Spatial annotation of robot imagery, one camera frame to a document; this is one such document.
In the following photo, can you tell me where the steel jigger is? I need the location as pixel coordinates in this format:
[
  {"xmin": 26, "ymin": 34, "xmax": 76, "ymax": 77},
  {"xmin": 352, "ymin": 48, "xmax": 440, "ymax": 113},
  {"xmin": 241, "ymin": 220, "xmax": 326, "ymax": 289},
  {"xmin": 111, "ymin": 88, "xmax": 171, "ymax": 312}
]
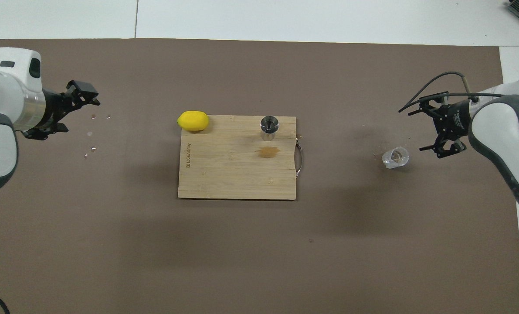
[{"xmin": 260, "ymin": 116, "xmax": 280, "ymax": 141}]

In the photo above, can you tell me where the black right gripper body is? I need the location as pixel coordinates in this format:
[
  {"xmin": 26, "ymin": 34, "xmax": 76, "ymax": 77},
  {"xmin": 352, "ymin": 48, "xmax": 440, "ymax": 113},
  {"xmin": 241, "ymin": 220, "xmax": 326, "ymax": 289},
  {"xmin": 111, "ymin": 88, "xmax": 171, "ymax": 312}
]
[{"xmin": 436, "ymin": 101, "xmax": 471, "ymax": 144}]

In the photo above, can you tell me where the brown table mat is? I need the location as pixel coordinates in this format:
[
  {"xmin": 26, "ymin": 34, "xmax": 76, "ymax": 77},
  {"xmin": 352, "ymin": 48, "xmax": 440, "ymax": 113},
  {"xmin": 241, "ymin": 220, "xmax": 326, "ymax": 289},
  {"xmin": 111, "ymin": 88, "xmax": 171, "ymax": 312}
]
[{"xmin": 0, "ymin": 38, "xmax": 519, "ymax": 314}]

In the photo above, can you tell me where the clear plastic cup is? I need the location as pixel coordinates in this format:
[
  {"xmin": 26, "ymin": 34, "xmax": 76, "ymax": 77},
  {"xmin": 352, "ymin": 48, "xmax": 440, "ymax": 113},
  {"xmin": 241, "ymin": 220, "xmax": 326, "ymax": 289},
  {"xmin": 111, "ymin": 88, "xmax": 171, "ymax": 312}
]
[{"xmin": 382, "ymin": 147, "xmax": 410, "ymax": 169}]

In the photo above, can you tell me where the bamboo cutting board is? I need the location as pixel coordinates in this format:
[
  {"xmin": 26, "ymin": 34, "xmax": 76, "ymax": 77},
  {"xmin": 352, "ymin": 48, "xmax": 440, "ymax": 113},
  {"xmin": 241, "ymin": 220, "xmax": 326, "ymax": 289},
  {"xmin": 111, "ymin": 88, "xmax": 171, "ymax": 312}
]
[{"xmin": 178, "ymin": 115, "xmax": 304, "ymax": 201}]

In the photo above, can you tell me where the yellow lemon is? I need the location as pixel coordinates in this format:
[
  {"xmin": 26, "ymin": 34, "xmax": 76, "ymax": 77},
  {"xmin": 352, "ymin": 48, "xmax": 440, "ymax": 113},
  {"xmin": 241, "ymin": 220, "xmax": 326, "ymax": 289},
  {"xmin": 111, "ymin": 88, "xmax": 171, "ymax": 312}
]
[{"xmin": 177, "ymin": 111, "xmax": 210, "ymax": 132}]

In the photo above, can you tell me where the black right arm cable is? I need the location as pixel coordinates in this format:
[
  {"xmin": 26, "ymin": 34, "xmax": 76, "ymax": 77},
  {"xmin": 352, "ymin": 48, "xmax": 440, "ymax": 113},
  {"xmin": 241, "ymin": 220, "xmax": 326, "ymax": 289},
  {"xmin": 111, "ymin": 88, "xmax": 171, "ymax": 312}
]
[{"xmin": 398, "ymin": 71, "xmax": 506, "ymax": 113}]

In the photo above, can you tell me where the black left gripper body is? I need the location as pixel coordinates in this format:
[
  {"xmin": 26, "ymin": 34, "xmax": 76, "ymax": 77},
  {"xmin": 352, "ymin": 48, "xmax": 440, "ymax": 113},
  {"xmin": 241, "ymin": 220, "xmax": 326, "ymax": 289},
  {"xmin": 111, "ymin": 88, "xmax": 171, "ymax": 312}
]
[{"xmin": 41, "ymin": 90, "xmax": 79, "ymax": 130}]

